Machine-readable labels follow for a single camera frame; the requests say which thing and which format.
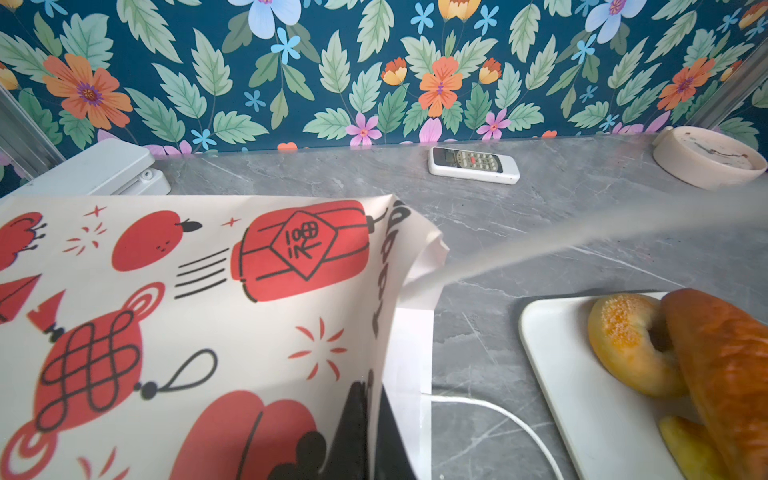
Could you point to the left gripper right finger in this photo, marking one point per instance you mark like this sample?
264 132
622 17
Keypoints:
391 460

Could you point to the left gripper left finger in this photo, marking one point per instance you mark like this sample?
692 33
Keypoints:
348 456

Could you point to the red white paper bag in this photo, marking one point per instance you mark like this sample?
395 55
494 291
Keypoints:
209 337

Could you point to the ring donut bread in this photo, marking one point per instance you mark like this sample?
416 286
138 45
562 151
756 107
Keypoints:
628 334

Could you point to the yellow croissant bread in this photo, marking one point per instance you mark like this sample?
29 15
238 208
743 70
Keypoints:
694 447

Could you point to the reddish brown long loaf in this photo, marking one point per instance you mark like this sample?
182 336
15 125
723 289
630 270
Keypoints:
722 352

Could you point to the white rectangular tray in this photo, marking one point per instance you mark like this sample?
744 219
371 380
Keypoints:
609 429

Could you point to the white remote control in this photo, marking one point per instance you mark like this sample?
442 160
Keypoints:
471 165

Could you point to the white plastic box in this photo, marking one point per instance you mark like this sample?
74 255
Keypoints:
110 167

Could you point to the pink round clock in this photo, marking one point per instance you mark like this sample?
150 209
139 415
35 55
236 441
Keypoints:
706 159

